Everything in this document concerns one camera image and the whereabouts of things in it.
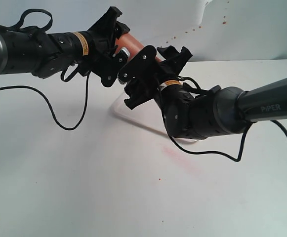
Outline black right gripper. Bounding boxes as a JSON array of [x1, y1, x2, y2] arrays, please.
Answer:
[[124, 45, 192, 110]]

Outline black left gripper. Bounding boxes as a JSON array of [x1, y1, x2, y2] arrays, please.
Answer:
[[78, 6, 129, 78]]

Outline red sauce squeeze bottle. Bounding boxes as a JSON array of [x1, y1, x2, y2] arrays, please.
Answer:
[[115, 33, 164, 64]]

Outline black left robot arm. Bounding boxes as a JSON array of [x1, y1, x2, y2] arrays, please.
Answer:
[[0, 6, 130, 87]]

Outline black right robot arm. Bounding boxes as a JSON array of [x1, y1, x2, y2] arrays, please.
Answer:
[[118, 45, 287, 140]]

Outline white rectangular plastic tray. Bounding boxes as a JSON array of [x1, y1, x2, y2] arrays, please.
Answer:
[[110, 95, 201, 144]]

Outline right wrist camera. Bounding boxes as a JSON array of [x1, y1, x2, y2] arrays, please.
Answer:
[[118, 45, 157, 84]]

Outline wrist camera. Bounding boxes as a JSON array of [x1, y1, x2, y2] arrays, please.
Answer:
[[118, 45, 157, 84], [100, 47, 130, 87]]

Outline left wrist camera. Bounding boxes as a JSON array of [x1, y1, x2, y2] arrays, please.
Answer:
[[100, 47, 130, 87]]

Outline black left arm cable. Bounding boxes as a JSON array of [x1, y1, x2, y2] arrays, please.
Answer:
[[0, 8, 89, 131]]

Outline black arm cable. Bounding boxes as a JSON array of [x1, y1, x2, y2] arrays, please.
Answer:
[[0, 8, 89, 131], [158, 76, 287, 167]]

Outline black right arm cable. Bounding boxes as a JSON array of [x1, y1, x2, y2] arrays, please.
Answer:
[[158, 76, 287, 167]]

